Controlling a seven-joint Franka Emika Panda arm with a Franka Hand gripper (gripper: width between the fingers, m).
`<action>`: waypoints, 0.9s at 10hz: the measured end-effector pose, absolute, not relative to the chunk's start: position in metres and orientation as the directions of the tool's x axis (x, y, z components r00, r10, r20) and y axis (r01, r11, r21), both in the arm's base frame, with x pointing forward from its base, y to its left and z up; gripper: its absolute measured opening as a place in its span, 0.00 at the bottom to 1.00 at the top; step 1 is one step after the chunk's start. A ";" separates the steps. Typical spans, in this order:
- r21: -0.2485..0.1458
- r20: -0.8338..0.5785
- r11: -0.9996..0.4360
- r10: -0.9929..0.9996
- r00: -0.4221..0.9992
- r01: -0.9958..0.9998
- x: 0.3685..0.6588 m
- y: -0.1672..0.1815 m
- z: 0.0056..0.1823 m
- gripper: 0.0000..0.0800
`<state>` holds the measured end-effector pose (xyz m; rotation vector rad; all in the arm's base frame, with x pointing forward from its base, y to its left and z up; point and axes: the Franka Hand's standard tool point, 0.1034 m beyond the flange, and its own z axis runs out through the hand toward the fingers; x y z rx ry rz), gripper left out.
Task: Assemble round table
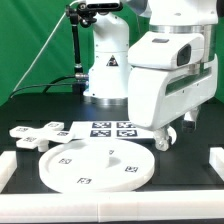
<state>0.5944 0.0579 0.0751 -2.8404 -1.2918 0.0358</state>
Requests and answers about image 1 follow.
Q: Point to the white round table top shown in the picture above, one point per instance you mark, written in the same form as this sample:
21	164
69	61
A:
96	166

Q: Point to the white left barrier block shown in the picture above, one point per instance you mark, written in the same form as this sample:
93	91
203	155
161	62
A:
8	165

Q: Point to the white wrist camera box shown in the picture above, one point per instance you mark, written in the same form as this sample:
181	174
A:
166	51

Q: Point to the white front barrier rail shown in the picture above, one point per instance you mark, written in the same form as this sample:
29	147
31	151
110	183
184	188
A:
106	207

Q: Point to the white cross-shaped table base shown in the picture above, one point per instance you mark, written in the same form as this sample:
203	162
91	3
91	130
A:
31	138

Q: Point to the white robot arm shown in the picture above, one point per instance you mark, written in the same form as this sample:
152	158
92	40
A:
115	32

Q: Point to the white marker tag sheet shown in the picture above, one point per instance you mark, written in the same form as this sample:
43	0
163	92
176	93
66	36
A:
109	129

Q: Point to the black rear camera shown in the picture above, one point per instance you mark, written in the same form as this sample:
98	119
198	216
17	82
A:
104	5

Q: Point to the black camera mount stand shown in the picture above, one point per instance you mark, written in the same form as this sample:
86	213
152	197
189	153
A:
80	15

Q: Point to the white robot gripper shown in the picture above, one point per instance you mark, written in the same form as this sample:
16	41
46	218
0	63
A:
150	107

